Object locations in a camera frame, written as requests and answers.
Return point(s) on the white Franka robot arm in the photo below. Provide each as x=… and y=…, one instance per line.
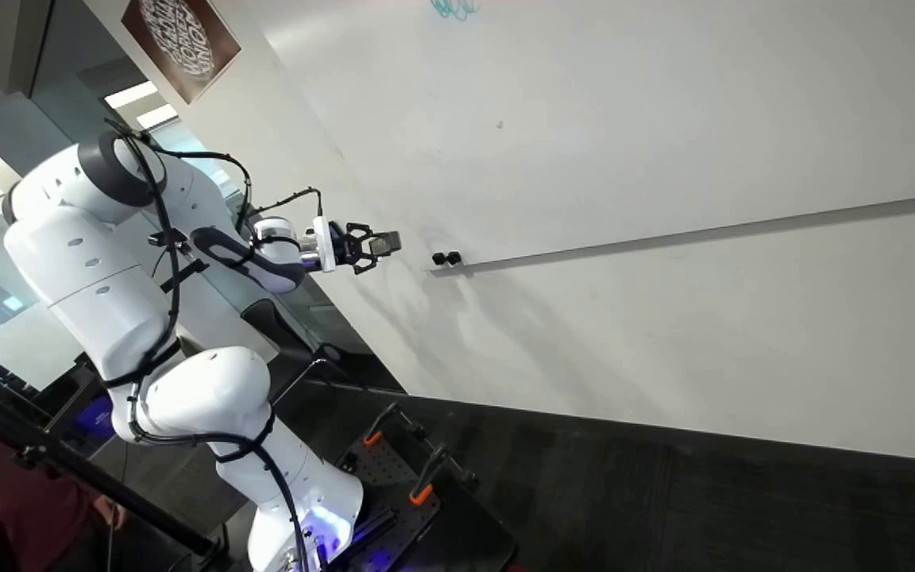
x=87, y=274

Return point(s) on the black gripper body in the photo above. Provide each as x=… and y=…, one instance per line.
x=341, y=246

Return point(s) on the brown framed wall picture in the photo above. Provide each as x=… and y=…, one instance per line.
x=182, y=43

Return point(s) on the large white whiteboard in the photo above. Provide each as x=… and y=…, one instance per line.
x=690, y=107

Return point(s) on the person in maroon clothing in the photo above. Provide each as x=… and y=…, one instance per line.
x=1, y=498

